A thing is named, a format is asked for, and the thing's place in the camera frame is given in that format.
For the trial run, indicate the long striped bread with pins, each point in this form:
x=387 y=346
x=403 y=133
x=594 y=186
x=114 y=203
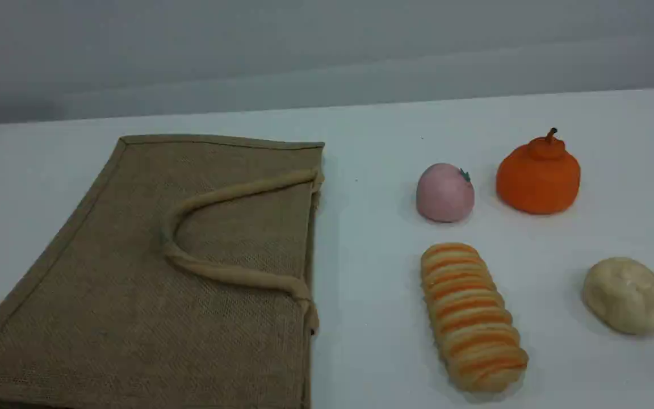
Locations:
x=469 y=318

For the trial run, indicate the cream round bun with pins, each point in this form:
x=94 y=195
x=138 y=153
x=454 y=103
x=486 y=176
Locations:
x=625 y=295

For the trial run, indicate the orange tangerine toy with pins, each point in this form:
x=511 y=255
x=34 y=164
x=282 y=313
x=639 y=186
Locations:
x=537 y=179

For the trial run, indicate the brown jute tote bag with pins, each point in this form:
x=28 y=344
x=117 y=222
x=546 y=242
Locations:
x=191 y=312

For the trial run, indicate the pink peach toy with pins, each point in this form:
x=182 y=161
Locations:
x=443 y=193

